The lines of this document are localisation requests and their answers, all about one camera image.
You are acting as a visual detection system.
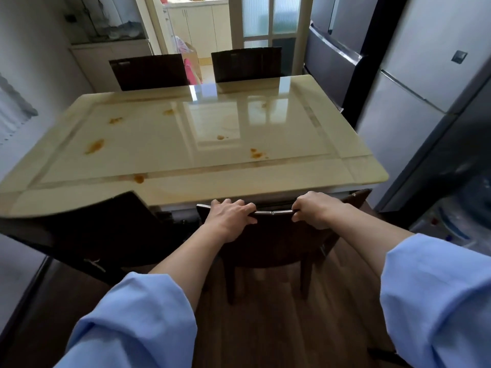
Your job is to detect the person's right hand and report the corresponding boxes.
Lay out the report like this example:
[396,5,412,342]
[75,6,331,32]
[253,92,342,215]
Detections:
[291,191,347,231]

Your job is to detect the person's left hand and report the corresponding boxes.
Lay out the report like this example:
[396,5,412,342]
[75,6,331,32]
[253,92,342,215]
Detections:
[203,199,259,244]

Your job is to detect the dark chair with metal handle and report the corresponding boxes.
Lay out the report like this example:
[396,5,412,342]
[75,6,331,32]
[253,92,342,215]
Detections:
[196,189,373,305]

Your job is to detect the person's right forearm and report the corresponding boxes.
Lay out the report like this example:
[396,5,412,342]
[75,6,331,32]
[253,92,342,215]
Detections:
[325,205,417,275]

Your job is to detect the person's left forearm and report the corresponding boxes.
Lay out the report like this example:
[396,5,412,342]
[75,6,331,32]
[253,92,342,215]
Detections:
[149,224,231,315]

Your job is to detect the dark wooden dining chair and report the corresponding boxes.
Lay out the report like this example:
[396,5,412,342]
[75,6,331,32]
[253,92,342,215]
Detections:
[211,46,283,83]
[0,191,181,286]
[109,53,191,92]

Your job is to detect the light blue left sleeve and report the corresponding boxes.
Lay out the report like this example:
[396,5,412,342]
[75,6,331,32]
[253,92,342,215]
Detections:
[55,271,198,368]

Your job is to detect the light blue sleeve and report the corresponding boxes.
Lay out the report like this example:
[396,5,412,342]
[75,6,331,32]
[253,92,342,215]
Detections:
[379,233,491,368]
[55,271,198,368]

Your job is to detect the brown cardboard box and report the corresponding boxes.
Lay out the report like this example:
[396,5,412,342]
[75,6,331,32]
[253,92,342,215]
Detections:
[176,36,203,84]

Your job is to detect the clear blue water jug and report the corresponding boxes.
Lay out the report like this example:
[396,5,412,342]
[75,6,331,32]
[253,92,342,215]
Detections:
[409,175,491,258]

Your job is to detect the light blue right sleeve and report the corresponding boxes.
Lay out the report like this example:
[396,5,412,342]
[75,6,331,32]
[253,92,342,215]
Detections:
[379,233,491,368]

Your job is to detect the dark grey refrigerator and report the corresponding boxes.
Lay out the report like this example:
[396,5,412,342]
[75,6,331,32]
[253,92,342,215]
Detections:
[303,0,409,129]

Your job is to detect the silver refrigerator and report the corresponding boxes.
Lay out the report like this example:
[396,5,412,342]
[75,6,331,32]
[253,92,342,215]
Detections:
[355,0,491,212]

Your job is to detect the white kitchen cabinets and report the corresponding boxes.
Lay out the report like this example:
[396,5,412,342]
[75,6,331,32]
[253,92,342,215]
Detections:
[166,0,233,60]

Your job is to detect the frosted glass sliding door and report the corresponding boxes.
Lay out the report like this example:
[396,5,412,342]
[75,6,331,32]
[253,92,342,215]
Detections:
[228,0,314,76]

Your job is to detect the beige sideboard with glass cabinet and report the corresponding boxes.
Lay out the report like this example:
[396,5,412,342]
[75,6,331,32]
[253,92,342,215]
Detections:
[61,0,155,93]

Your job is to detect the white scalloped curtain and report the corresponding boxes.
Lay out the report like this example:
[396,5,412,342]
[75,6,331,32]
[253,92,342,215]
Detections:
[0,73,39,147]

